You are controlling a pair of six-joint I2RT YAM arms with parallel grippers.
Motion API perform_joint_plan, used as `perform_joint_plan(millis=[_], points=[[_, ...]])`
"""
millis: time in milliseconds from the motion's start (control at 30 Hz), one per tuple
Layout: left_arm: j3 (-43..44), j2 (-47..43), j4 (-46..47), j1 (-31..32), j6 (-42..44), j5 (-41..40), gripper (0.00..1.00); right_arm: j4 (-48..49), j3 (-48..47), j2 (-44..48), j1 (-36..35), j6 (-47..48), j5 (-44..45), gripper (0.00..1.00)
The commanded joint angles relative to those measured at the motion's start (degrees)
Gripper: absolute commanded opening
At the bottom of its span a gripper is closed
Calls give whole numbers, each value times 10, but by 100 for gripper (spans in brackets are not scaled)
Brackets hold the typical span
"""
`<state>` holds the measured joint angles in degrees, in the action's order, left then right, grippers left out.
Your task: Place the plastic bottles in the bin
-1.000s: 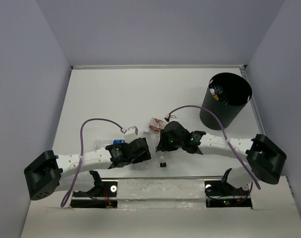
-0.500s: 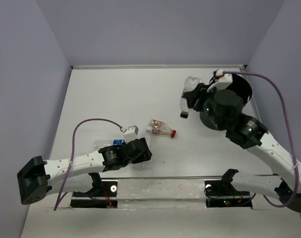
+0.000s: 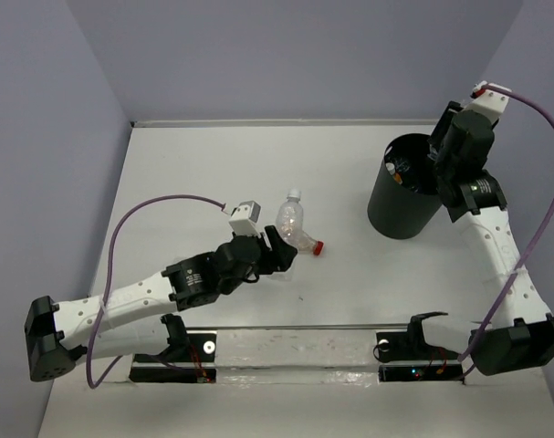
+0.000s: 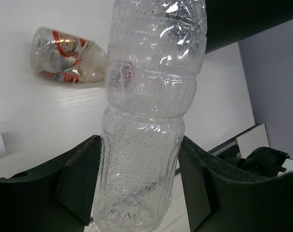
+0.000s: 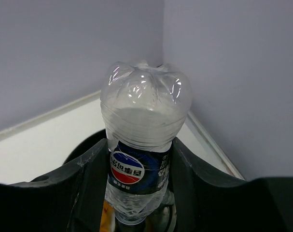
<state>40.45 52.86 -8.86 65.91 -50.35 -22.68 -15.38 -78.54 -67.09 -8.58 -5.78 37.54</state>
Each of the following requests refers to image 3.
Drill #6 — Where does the clear unlabeled bottle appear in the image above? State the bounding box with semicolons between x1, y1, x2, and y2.
275;188;304;255

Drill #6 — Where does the orange juice bottle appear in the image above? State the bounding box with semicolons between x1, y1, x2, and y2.
386;162;402;184

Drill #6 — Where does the crushed clear bottle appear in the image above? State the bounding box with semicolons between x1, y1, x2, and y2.
393;156;423;193

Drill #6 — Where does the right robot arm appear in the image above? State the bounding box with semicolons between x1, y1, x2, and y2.
404;99;554;376

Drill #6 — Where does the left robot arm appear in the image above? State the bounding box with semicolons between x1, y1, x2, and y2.
24;225;298;382

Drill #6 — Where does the black cylindrical bin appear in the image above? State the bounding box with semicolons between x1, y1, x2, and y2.
367;133;442;240

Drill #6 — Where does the red cap bottle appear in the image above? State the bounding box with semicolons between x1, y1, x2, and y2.
297;231;325;256

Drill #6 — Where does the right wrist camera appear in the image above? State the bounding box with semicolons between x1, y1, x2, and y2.
463;81;510;125

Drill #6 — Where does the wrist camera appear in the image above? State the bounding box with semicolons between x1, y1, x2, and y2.
228;201;261;236
463;81;510;125

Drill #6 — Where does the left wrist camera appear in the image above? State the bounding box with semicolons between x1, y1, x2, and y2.
228;201;261;236

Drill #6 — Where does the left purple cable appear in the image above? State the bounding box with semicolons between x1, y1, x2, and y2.
85;194;230;389

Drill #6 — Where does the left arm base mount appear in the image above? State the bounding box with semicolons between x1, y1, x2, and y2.
129;314;217;384

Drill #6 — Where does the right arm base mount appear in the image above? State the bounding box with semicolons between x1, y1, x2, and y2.
372;311;471;384

